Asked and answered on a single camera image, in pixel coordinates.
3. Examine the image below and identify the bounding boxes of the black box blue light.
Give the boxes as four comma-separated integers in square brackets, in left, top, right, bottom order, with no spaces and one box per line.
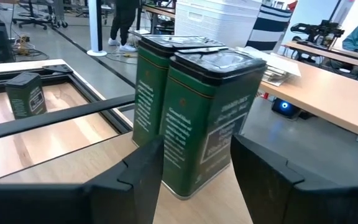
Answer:
[271,97,301,119]

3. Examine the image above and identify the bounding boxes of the white cooler box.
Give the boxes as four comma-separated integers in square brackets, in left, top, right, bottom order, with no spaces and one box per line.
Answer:
[175,0,263,49]

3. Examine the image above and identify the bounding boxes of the wooden far desk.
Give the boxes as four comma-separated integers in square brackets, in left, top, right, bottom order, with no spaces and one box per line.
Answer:
[283,40,358,72]

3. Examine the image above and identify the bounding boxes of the black aluminium rig frame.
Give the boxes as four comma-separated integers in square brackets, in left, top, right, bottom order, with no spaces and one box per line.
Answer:
[0,63,134,135]

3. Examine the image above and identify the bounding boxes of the white round pillar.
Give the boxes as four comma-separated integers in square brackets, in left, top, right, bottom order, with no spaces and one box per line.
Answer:
[86,0,108,58]

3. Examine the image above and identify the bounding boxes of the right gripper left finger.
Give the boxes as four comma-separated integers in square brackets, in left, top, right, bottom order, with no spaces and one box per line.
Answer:
[0,135,165,224]

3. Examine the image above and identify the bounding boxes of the black white striped panel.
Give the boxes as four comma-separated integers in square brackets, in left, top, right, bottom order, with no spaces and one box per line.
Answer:
[246,3,293,52]

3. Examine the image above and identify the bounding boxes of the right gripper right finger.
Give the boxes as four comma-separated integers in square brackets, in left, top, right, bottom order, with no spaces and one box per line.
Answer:
[230,133,358,224]

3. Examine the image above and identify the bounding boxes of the black office chair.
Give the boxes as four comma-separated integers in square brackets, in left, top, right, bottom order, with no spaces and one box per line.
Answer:
[12,0,68,31]

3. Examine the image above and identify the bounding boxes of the stack of papers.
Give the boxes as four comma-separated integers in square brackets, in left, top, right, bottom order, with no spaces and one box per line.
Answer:
[236,45,302,88]

